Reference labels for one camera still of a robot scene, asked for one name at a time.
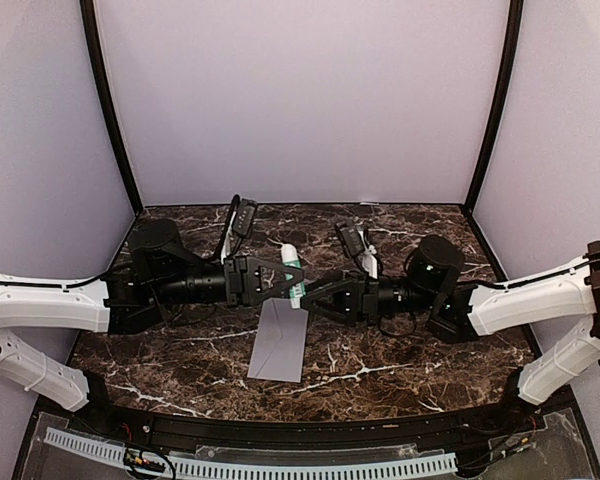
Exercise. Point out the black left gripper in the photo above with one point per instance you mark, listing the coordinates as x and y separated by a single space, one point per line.
245 288

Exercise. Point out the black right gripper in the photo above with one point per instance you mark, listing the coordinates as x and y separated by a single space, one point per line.
350 314

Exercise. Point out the grey paper envelope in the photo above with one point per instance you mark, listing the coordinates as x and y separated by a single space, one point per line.
279 345

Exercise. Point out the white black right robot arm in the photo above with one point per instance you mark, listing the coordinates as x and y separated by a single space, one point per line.
463 311

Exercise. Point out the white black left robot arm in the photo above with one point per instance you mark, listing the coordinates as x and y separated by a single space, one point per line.
126 300

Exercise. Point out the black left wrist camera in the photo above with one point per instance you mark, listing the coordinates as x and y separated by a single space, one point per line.
238 226

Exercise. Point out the white slotted cable duct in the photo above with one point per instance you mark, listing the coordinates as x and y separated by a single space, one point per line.
231 465

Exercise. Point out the black front frame rail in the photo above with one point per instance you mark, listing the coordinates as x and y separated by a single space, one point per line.
464 429

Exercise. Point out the black left corner post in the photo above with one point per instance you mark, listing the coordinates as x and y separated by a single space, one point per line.
101 81

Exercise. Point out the black corner post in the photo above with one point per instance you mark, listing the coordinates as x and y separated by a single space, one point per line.
501 89
101 81

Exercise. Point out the black right corner post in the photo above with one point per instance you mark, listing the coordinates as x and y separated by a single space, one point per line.
501 89

